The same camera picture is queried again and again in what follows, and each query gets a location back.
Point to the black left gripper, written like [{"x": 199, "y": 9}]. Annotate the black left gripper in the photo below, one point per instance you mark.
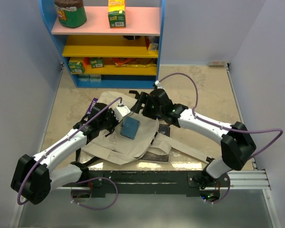
[{"x": 116, "y": 122}]

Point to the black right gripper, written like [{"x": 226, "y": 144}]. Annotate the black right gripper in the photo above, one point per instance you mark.
[{"x": 143, "y": 99}]

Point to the blue notebook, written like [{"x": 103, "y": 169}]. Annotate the blue notebook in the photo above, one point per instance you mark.
[{"x": 130, "y": 127}]

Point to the cream canvas backpack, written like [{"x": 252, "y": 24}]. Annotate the cream canvas backpack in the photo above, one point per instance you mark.
[{"x": 121, "y": 150}]

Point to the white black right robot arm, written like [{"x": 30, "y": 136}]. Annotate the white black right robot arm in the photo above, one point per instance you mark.
[{"x": 236, "y": 143}]

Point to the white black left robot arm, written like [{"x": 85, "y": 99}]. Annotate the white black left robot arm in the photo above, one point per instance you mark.
[{"x": 36, "y": 176}]

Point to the orange snack bag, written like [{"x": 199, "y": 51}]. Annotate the orange snack bag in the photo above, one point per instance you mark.
[{"x": 134, "y": 62}]

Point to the light blue tissue pack right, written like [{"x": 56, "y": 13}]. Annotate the light blue tissue pack right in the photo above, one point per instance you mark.
[{"x": 95, "y": 78}]

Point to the purple treehouse book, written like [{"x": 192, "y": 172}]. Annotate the purple treehouse book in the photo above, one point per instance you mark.
[{"x": 94, "y": 101}]

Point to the dark tale of two cities book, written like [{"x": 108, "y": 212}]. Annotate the dark tale of two cities book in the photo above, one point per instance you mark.
[{"x": 160, "y": 157}]

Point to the small carton on shelf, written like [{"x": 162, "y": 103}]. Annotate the small carton on shelf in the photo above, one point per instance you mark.
[{"x": 152, "y": 43}]

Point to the green orange box right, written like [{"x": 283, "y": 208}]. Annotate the green orange box right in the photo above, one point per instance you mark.
[{"x": 96, "y": 62}]

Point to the green orange box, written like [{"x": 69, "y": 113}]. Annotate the green orange box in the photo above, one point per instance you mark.
[
  {"x": 76, "y": 67},
  {"x": 96, "y": 62}
]

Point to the green orange box left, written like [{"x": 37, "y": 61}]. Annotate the green orange box left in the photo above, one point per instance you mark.
[{"x": 76, "y": 67}]

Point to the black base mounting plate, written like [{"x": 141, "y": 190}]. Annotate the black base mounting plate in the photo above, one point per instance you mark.
[{"x": 152, "y": 182}]

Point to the blue yellow pink shelf unit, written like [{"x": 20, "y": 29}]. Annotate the blue yellow pink shelf unit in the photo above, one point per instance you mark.
[{"x": 96, "y": 39}]

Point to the yellow green sponge box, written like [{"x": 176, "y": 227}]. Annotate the yellow green sponge box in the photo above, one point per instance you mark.
[{"x": 116, "y": 14}]

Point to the brown green canister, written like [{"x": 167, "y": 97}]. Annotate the brown green canister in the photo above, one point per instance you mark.
[{"x": 70, "y": 13}]

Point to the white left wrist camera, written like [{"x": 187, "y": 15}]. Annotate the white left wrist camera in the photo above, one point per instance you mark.
[{"x": 120, "y": 112}]

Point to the white label on wall base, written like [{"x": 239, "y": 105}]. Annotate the white label on wall base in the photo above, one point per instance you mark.
[{"x": 217, "y": 63}]

